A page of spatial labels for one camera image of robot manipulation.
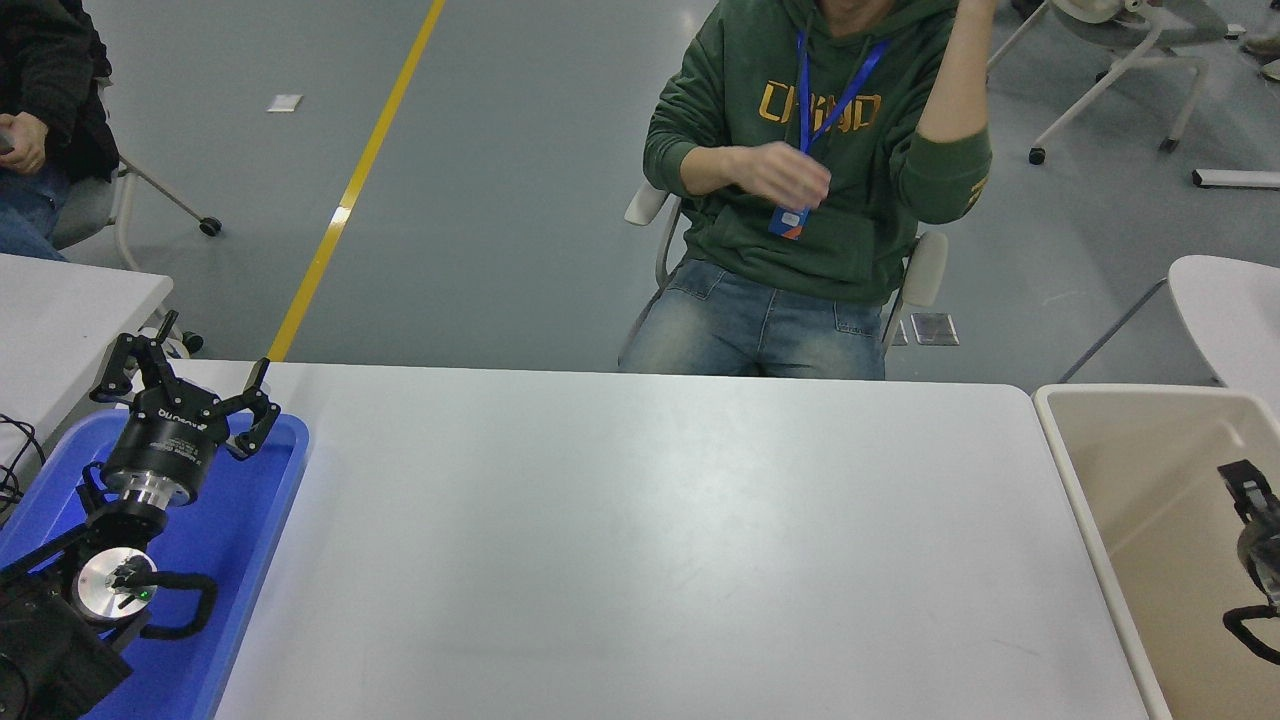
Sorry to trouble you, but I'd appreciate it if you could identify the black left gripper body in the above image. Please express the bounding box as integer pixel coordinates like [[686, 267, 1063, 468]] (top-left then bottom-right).
[[104, 388, 231, 495]]

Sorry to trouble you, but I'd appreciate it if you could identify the white office chair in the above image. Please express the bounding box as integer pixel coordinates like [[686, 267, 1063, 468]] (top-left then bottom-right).
[[618, 183, 949, 366]]

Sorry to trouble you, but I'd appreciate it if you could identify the white side table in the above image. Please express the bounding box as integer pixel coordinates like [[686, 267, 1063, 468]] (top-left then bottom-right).
[[0, 253, 176, 471]]

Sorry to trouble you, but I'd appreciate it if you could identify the large pale bin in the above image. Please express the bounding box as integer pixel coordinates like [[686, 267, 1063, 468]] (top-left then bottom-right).
[[1033, 385, 1280, 720]]

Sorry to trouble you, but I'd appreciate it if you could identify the white wheeled chair frame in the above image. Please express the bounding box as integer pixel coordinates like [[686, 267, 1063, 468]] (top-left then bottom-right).
[[975, 0, 1211, 166]]

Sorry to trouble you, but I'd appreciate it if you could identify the blue plastic tray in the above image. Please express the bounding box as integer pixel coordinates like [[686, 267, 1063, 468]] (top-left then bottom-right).
[[0, 408, 311, 720]]

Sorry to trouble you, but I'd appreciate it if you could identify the white round table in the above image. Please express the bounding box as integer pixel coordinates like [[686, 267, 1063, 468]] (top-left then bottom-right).
[[1060, 254, 1280, 406]]

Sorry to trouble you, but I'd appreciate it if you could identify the person's right hand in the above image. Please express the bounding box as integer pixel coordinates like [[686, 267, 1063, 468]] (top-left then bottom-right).
[[745, 143, 833, 211]]

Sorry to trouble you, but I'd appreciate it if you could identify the grey wheeled chair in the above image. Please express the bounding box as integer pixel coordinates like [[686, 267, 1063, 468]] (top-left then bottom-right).
[[50, 75, 223, 273]]

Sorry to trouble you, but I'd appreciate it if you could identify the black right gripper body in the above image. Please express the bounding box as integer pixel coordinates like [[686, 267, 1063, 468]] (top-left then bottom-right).
[[1240, 515, 1280, 596]]

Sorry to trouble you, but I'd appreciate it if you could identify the black cable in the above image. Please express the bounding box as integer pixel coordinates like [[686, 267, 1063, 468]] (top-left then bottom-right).
[[0, 413, 48, 521]]

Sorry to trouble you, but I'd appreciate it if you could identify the white caster foot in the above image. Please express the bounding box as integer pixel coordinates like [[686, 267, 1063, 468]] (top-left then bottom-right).
[[140, 325, 206, 361]]

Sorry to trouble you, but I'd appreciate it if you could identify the person's hand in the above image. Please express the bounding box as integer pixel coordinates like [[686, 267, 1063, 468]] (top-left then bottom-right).
[[0, 112, 48, 176]]

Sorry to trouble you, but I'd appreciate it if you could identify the white flat bar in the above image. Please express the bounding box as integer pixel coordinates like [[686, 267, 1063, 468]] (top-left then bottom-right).
[[1192, 168, 1280, 190]]

